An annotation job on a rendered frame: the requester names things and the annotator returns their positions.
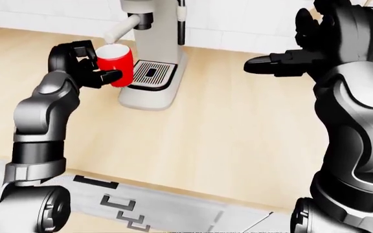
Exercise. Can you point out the red mug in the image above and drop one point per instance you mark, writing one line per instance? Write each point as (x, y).
(116, 65)

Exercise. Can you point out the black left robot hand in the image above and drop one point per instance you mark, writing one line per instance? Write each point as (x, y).
(64, 58)

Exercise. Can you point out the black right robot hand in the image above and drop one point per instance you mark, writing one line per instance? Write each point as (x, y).
(322, 48)

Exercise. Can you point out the white coffee machine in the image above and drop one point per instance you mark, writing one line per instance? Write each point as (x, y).
(155, 55)

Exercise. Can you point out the white cabinet drawer front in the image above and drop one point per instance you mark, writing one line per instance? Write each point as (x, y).
(134, 206)

